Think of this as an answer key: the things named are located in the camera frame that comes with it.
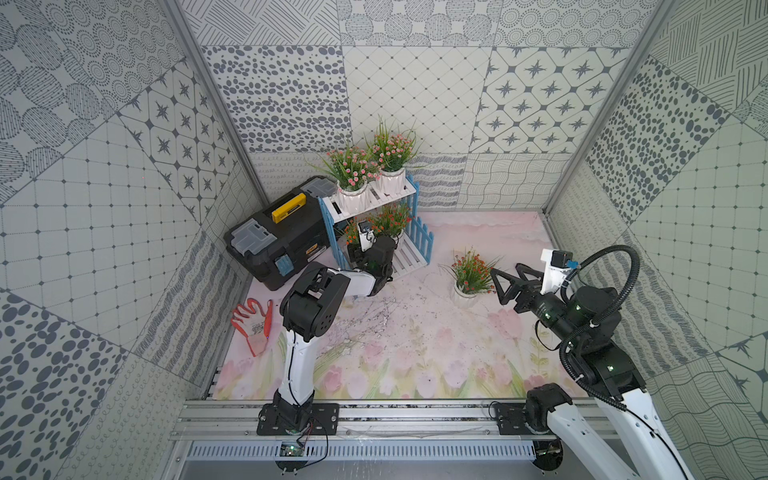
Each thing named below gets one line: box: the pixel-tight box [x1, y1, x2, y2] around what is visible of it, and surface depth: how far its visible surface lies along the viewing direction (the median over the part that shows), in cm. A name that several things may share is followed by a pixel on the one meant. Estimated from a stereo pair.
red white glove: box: [230, 298, 273, 358], surface depth 92 cm
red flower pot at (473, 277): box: [451, 246, 503, 308], surface depth 90 cm
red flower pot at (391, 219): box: [368, 202, 412, 239], surface depth 100 cm
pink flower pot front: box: [365, 114, 422, 195], surface depth 81 cm
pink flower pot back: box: [307, 146, 381, 214], surface depth 77 cm
